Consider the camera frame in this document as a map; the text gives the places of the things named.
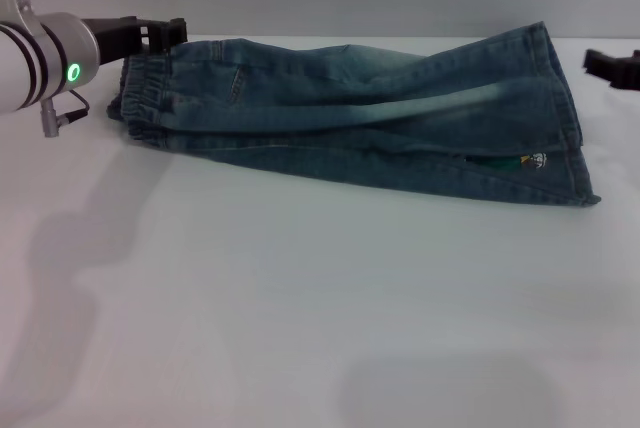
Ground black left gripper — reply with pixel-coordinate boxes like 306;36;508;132
79;15;189;63

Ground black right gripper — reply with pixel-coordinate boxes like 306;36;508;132
582;48;640;94

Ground blue denim shorts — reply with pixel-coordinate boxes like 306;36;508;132
106;21;603;208

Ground left arm connector cable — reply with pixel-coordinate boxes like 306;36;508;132
39;89;90;139

